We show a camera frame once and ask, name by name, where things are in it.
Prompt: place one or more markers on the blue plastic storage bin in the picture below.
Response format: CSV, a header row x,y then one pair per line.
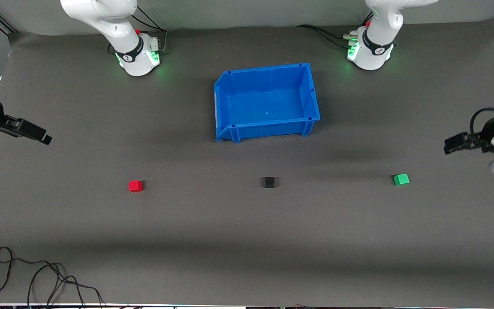
x,y
268,107

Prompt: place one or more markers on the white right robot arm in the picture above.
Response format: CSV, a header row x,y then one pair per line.
x,y
118,21

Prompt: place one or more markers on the dark grey table mat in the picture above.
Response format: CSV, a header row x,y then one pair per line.
x,y
230,236

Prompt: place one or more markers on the small red cube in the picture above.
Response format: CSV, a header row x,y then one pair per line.
x,y
135,186

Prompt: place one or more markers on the black frame rail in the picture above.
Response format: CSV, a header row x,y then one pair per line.
x,y
6,23

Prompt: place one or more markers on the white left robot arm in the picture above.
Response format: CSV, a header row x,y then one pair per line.
x,y
380,25

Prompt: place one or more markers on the small green cube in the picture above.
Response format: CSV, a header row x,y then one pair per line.
x,y
401,180

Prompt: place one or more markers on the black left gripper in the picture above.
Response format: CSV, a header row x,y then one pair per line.
x,y
485,136

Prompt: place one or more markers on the small black cube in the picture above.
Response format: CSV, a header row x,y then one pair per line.
x,y
269,182

